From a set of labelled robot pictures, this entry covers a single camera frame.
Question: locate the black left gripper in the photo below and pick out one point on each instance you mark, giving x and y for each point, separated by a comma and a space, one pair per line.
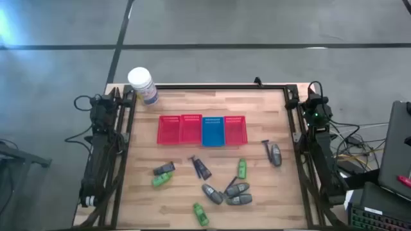
101, 112

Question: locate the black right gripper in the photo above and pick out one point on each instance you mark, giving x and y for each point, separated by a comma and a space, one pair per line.
316, 110

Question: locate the black travel tube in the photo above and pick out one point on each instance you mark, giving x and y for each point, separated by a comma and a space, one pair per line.
203, 169
163, 168

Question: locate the green travel bottle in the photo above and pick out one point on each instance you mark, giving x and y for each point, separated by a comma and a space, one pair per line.
242, 168
162, 179
200, 214

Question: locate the grey shoe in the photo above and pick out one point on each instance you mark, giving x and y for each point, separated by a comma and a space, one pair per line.
239, 199

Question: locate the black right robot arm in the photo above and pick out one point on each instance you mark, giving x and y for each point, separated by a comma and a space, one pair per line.
324, 154

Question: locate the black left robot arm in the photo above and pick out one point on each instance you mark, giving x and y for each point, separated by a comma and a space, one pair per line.
96, 167

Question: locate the white disinfecting wipes canister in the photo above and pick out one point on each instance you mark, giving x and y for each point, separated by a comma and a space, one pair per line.
143, 85

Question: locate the red plastic basket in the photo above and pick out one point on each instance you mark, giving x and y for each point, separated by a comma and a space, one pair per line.
191, 128
235, 130
168, 130

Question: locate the black power brick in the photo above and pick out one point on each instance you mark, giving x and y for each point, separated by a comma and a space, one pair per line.
346, 166

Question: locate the black cloth strip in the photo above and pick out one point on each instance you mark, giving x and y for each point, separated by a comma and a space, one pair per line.
359, 179

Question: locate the grey laptop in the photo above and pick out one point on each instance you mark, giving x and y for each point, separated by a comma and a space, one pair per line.
396, 147

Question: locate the blue plastic basket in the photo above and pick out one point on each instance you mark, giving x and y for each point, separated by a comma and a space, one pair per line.
213, 131

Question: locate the black side desk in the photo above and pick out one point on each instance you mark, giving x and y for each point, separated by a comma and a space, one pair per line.
19, 157

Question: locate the black box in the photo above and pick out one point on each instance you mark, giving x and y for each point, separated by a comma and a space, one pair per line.
382, 199

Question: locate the red marker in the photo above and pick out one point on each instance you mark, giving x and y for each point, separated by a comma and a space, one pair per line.
404, 180

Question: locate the black backlit keyboard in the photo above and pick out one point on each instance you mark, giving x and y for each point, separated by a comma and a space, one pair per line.
375, 221

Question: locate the black frame clip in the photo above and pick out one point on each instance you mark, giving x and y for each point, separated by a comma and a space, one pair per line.
257, 81

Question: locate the black aluminium frame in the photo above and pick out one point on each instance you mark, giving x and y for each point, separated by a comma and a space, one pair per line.
208, 87

